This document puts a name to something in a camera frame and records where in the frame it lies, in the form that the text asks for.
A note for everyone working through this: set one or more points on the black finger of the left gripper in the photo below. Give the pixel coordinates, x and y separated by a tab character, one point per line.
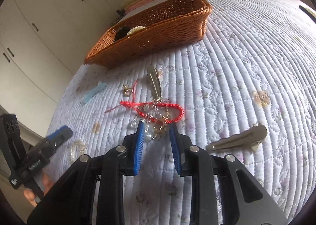
60	136

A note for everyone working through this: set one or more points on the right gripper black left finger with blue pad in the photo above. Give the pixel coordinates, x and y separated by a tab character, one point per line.
134	144

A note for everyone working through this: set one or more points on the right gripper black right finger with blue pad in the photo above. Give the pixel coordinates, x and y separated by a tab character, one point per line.
180	145

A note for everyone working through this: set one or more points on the crystal gold jewelry pile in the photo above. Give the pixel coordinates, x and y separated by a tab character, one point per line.
155	112

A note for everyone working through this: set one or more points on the person's left hand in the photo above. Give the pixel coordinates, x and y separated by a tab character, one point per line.
43	183

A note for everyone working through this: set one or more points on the light blue hair clip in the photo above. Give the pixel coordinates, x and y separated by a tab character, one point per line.
97	89

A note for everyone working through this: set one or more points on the taupe hair clip right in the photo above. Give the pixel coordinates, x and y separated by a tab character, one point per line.
251	138

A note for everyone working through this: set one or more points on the taupe hair clip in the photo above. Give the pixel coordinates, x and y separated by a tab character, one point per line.
153	79
251	138

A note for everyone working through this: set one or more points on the taupe hair clip upper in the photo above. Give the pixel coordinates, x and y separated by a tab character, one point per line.
153	79

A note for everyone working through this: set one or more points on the white quilted bedspread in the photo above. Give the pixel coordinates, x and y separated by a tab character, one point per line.
255	64

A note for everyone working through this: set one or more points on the cream wardrobe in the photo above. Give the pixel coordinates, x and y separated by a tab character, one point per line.
43	44

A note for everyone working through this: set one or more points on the white scrunchie in basket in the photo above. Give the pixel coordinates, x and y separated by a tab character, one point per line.
135	29

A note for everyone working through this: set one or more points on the brown wicker basket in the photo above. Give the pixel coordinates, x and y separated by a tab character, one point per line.
168	24

